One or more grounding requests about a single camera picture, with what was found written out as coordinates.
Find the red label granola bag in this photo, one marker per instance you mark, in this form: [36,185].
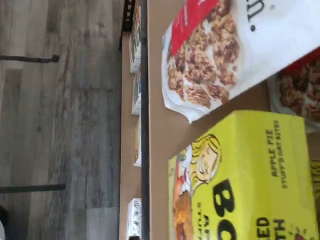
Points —
[205,62]
[295,95]

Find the thin black rod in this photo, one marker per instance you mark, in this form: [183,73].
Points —
[32,188]
[30,58]

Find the green Bobo's apple pie box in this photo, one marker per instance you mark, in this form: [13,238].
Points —
[250,187]
[316,187]

